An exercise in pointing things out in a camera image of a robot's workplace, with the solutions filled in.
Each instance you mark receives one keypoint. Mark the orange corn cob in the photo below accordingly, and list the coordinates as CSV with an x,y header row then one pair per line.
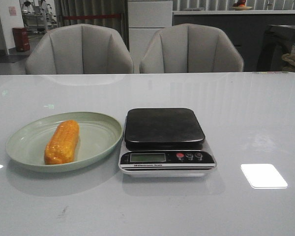
x,y
62,146

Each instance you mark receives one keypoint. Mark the black digital kitchen scale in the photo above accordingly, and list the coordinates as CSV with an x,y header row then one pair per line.
x,y
164,142

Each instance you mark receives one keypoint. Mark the right grey upholstered chair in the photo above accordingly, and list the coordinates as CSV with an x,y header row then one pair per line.
x,y
191,48

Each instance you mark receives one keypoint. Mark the grey upholstered chair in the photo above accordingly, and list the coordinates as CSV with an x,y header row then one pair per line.
x,y
80,49
191,48

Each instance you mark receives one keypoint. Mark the light green plate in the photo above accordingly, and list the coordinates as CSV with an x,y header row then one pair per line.
x,y
99,135

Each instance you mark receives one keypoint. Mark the left grey upholstered chair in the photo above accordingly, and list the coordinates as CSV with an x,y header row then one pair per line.
x,y
80,49

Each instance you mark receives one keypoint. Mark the white drawer cabinet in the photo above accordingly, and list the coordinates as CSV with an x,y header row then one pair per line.
x,y
145,17

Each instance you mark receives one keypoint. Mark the red barrier tape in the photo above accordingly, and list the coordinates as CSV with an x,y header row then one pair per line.
x,y
92,17

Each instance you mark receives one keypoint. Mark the dark grey sideboard counter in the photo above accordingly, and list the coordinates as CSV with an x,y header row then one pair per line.
x,y
260,36

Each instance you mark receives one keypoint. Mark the fruit bowl on counter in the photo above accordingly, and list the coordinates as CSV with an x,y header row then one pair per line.
x,y
240,5

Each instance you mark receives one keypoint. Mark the red trash bin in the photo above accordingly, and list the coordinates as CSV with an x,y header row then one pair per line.
x,y
21,39

